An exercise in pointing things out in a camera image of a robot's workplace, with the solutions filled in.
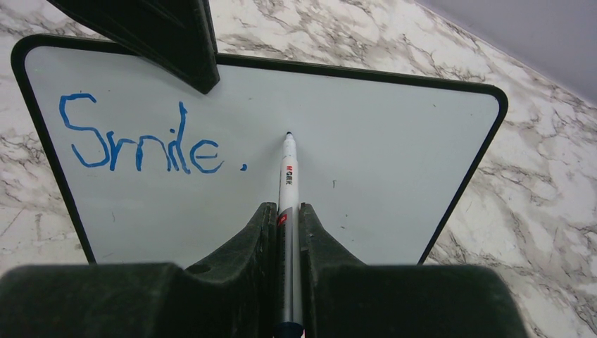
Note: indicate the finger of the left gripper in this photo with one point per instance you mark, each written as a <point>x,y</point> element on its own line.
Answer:
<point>178,35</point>

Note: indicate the black framed whiteboard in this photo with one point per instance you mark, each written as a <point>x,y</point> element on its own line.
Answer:
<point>152,170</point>

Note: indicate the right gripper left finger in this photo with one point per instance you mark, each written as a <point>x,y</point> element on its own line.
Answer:
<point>225,294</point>

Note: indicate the white marker pen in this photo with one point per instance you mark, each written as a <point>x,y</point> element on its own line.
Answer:
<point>288,320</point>

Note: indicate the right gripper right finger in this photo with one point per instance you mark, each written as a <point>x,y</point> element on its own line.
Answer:
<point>344,297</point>

